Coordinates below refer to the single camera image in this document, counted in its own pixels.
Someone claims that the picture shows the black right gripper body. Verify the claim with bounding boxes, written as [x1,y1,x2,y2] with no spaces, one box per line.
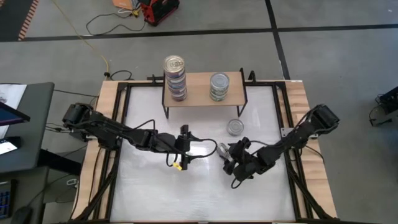
[222,136,272,183]

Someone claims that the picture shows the dark keyboard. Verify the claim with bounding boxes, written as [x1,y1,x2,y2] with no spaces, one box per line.
[0,179,16,220]

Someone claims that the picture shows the red black equipment case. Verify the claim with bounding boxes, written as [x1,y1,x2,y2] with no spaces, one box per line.
[138,0,180,27]

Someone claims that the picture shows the black floor equipment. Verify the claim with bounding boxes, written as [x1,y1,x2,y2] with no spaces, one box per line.
[369,86,398,127]

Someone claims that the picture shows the white paper sheet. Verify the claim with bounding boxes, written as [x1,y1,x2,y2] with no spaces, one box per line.
[0,83,27,139]

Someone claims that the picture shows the black mat orange striped edge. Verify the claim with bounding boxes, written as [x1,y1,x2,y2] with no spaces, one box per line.
[0,0,40,42]

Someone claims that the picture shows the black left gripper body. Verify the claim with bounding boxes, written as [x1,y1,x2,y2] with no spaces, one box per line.
[173,124,193,171]

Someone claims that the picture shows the black floor cable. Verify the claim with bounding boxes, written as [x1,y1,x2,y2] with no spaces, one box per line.
[85,11,147,36]

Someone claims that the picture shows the black cable loop with plug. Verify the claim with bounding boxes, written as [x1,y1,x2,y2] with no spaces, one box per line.
[104,70,134,82]

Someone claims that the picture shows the grey desk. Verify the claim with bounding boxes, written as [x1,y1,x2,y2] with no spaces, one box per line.
[0,82,55,174]

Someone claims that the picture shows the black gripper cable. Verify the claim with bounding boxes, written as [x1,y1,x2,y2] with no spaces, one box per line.
[188,138,218,159]
[231,177,247,190]

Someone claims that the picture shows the monitor with blue screen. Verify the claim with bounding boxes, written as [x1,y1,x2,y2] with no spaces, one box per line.
[0,101,31,127]

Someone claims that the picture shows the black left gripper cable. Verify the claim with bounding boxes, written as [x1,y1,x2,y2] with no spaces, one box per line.
[188,138,218,159]

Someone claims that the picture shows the black metal table frame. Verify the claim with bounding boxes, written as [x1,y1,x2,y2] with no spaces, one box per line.
[70,70,336,224]

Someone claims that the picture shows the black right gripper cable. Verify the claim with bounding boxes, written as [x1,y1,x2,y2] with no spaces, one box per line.
[231,177,247,190]

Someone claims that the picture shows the grey side table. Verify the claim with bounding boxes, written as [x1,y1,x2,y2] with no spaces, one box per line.
[0,166,50,224]

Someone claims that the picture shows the orange folder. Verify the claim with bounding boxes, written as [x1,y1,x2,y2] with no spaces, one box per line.
[113,0,135,11]

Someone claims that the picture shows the dark computer mouse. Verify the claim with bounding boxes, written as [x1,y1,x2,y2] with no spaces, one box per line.
[11,205,34,224]

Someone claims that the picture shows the yellow hanging cable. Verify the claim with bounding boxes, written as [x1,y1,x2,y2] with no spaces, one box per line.
[50,0,110,75]

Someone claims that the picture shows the wooden shelf black metal legs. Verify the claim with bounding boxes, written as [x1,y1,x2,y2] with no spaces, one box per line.
[160,67,248,119]

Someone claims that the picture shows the pink salmon can blue label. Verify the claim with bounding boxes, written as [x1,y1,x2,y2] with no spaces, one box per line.
[162,55,186,78]
[164,73,187,83]
[165,83,188,93]
[167,88,188,97]
[167,92,188,102]
[165,78,187,88]

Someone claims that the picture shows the black desk support beam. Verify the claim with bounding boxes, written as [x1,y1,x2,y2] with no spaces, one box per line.
[39,148,83,175]

